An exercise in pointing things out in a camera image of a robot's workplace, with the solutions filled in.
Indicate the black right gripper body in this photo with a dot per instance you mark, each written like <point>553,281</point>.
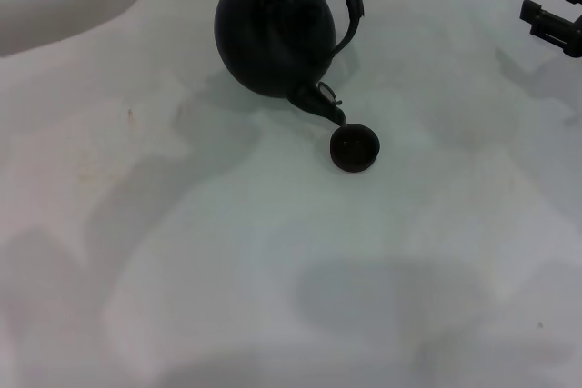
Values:
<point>576,40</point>

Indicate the small dark round teacup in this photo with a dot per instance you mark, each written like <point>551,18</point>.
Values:
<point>354,149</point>

